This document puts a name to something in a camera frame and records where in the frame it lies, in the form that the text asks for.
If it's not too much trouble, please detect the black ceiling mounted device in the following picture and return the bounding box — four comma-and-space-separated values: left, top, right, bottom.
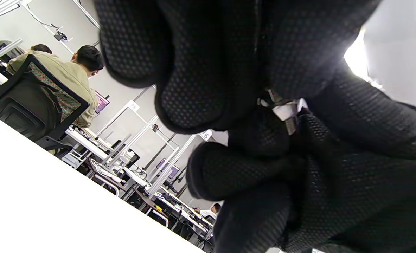
52, 30, 69, 43

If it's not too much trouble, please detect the person's right hand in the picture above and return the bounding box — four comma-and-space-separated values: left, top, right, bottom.
186, 61, 416, 253

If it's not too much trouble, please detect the black mesh office chair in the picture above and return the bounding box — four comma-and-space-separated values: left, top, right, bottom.
0, 54, 90, 155

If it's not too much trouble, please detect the purple lit monitor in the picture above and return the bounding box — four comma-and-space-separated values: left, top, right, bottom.
95, 91, 110, 115
156, 158, 180, 180

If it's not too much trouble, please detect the aluminium frame rack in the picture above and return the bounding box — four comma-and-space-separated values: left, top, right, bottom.
95, 84, 215, 199

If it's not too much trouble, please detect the white coiled cable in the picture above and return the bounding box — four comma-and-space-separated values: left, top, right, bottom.
90, 158, 124, 181

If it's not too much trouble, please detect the silver metal screw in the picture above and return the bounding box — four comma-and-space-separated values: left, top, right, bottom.
283, 118, 300, 137

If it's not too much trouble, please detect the person's left hand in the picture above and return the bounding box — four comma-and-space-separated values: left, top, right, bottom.
94, 0, 382, 135

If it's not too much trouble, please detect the white desk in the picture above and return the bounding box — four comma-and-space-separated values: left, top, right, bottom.
64, 126, 150, 188

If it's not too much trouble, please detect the ceiling light strip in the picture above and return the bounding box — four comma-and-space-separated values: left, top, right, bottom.
343, 26, 384, 90

